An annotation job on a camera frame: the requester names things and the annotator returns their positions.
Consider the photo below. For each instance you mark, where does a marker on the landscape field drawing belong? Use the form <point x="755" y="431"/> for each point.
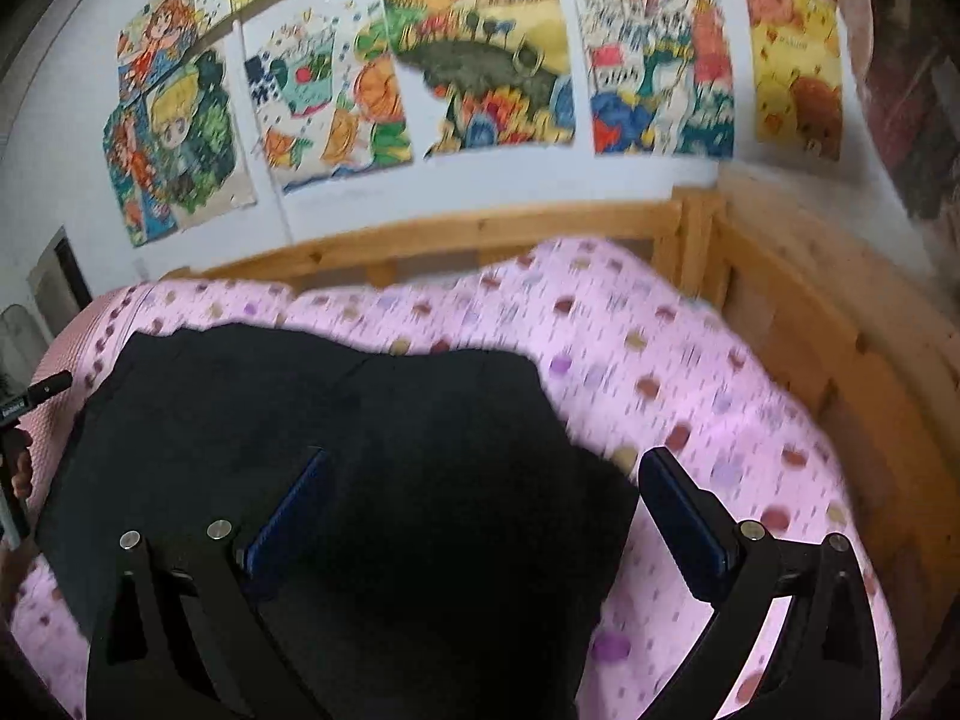
<point x="500" y="67"/>

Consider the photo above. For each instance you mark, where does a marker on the orange haired girl drawing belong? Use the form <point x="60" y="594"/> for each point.
<point x="152" y="44"/>

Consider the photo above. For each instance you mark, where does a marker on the bagged clothes pile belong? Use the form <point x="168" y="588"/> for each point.
<point x="908" y="85"/>

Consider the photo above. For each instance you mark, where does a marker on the pink dotted quilt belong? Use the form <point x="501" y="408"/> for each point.
<point x="628" y="363"/>

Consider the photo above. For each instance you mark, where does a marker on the yellow bear duck drawing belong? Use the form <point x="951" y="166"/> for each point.
<point x="797" y="75"/>

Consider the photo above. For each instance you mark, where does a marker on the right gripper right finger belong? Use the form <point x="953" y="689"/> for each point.
<point x="825" y="661"/>

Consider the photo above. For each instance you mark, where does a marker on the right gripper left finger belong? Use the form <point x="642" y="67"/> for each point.
<point x="181" y="635"/>

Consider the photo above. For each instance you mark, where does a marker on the wooden bed frame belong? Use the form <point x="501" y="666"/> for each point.
<point x="865" y="350"/>

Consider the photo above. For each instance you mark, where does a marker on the left hand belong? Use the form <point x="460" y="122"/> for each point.
<point x="22" y="475"/>

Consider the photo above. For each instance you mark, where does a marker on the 2024 dragon drawing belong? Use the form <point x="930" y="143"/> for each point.
<point x="659" y="74"/>

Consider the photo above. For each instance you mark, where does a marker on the black large coat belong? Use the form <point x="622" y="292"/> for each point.
<point x="424" y="538"/>

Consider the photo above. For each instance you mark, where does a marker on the anime girl drawing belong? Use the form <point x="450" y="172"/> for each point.
<point x="174" y="157"/>

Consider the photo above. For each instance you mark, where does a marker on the juice and orange drawing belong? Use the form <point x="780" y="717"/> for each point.
<point x="322" y="78"/>

